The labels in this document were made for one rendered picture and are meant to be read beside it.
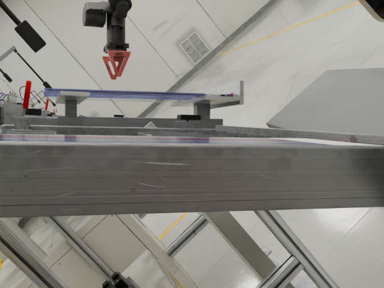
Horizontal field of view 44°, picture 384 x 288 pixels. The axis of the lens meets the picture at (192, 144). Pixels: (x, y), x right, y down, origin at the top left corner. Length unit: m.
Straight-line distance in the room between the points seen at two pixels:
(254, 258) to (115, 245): 0.65
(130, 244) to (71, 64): 6.78
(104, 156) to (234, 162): 0.12
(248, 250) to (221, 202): 1.07
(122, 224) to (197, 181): 1.50
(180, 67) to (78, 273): 7.12
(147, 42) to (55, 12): 1.63
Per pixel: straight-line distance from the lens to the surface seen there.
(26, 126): 1.06
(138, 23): 8.77
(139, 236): 1.94
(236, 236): 1.47
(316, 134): 0.72
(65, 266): 1.95
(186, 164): 0.42
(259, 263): 1.53
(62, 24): 8.64
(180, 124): 1.12
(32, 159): 0.41
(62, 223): 1.86
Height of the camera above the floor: 0.99
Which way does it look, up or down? 13 degrees down
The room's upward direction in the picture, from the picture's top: 40 degrees counter-clockwise
